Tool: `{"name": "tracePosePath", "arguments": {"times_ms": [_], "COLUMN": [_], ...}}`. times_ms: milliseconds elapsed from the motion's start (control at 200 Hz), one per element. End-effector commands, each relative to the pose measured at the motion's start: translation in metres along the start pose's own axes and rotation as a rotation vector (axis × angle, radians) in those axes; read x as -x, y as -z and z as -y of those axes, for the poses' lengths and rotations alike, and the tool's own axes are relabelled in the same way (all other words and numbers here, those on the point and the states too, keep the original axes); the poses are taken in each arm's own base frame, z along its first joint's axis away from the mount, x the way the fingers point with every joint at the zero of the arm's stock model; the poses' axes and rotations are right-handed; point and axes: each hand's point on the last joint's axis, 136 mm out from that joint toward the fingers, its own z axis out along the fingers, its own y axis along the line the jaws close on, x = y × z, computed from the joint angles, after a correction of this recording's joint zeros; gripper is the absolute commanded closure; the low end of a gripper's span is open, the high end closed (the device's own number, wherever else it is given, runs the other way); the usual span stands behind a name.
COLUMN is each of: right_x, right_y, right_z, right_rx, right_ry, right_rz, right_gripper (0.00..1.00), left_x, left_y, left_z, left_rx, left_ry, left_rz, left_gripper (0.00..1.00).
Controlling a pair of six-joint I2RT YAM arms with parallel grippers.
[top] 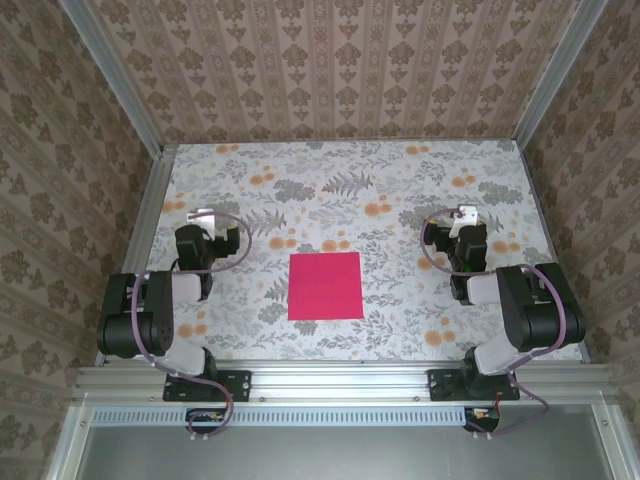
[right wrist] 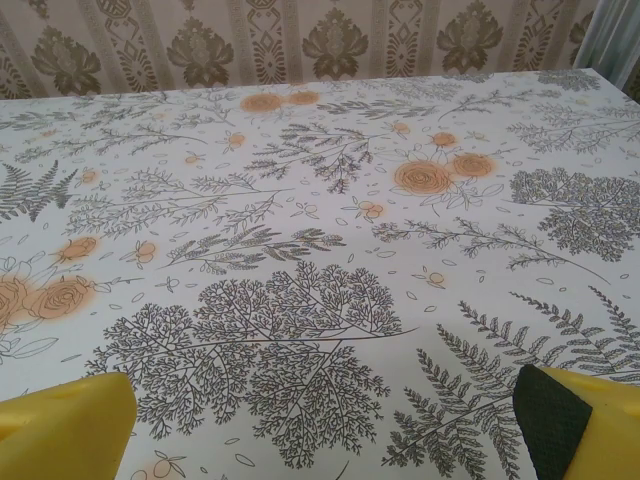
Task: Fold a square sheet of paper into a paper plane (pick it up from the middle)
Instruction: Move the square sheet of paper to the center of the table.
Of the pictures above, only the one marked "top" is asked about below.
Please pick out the pink square paper sheet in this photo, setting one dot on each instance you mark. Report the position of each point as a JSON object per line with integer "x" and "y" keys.
{"x": 325, "y": 287}

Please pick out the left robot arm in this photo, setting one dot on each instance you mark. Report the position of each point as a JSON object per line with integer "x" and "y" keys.
{"x": 135, "y": 315}

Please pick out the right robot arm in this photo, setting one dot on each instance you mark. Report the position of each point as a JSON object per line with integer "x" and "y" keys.
{"x": 540, "y": 315}

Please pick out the black connector board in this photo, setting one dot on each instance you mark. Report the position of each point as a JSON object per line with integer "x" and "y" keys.
{"x": 482, "y": 415}
{"x": 207, "y": 416}

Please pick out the grey metal panel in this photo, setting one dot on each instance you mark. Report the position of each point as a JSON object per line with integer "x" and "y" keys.
{"x": 340, "y": 455}

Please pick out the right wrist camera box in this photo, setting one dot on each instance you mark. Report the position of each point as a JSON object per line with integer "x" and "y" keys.
{"x": 467, "y": 214}

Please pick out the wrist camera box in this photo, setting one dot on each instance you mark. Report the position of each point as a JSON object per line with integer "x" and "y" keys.
{"x": 467, "y": 214}
{"x": 200, "y": 217}

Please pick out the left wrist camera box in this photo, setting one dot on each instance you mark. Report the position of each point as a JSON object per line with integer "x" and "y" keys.
{"x": 200, "y": 217}

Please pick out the aluminium side rail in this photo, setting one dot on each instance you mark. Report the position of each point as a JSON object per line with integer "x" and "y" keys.
{"x": 150, "y": 200}

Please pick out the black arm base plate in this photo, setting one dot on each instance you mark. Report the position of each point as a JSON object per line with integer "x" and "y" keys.
{"x": 442, "y": 385}
{"x": 240, "y": 385}

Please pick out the aluminium mounting rail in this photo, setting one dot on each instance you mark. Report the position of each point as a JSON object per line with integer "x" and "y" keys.
{"x": 340, "y": 382}

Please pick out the aluminium frame post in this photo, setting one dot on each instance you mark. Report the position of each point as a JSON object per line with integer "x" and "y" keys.
{"x": 555, "y": 75}
{"x": 115, "y": 80}

